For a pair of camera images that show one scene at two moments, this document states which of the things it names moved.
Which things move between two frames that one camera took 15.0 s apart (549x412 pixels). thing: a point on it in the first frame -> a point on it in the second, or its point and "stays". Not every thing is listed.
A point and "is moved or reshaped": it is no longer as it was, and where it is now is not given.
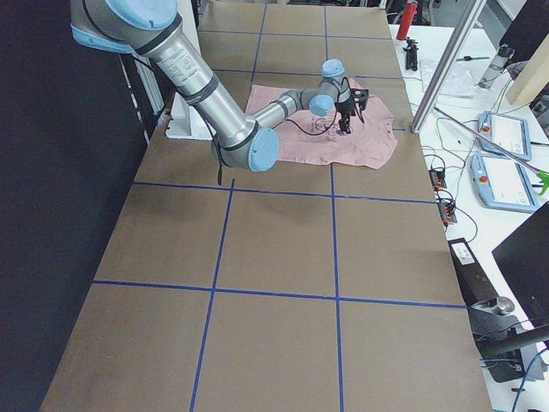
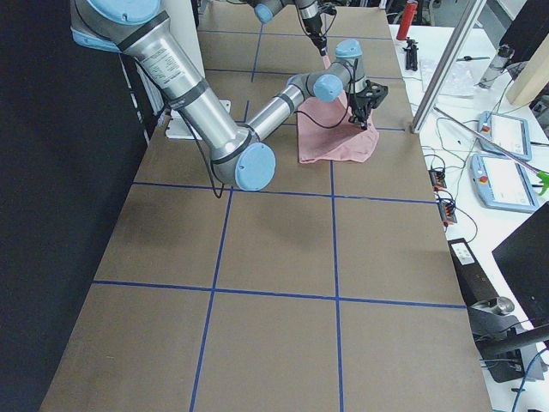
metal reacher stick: x=543 y=177 stays
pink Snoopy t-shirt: x=371 y=142 is moved or reshaped
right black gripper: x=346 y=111 -> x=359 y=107
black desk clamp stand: x=509 y=347 stays
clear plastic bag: x=459 y=81 stays
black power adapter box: x=474 y=283 stays
